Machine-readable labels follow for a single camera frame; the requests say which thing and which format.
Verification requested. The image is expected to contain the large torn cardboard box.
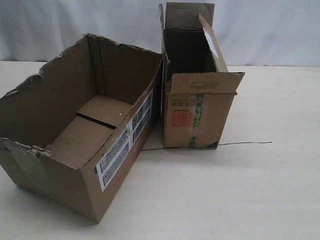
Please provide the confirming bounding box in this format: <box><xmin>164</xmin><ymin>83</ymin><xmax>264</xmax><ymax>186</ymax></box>
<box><xmin>0</xmin><ymin>34</ymin><xmax>163</xmax><ymax>223</ymax></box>

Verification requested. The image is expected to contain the tall cardboard box with flaps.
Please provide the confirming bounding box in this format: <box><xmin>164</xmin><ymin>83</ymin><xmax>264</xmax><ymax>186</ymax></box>
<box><xmin>158</xmin><ymin>2</ymin><xmax>245</xmax><ymax>149</ymax></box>

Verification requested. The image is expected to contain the thin black line marking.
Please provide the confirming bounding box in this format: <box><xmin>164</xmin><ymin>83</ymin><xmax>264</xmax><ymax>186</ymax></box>
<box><xmin>141</xmin><ymin>141</ymin><xmax>273</xmax><ymax>152</ymax></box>

